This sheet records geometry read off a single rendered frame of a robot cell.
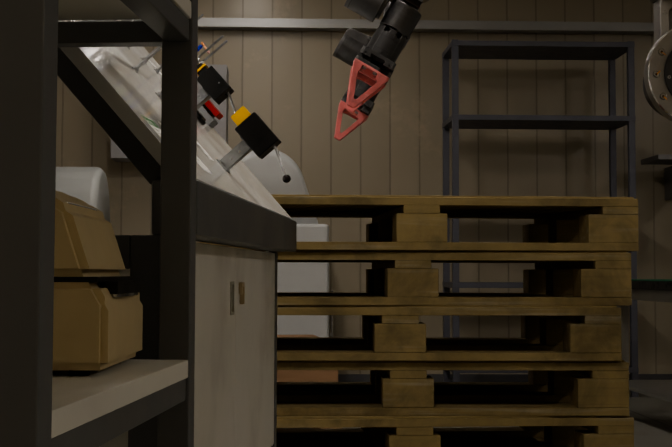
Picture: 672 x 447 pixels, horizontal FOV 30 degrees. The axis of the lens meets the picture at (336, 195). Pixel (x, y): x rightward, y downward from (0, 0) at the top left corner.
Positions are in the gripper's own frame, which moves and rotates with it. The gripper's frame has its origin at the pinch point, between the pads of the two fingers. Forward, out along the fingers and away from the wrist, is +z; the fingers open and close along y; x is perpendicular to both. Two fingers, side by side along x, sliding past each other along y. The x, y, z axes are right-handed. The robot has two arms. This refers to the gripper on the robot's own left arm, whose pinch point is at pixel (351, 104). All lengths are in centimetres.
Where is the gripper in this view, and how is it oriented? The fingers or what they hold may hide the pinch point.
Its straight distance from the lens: 217.8
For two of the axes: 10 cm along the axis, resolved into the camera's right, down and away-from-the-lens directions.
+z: -5.0, 8.7, -0.7
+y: 0.4, -0.6, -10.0
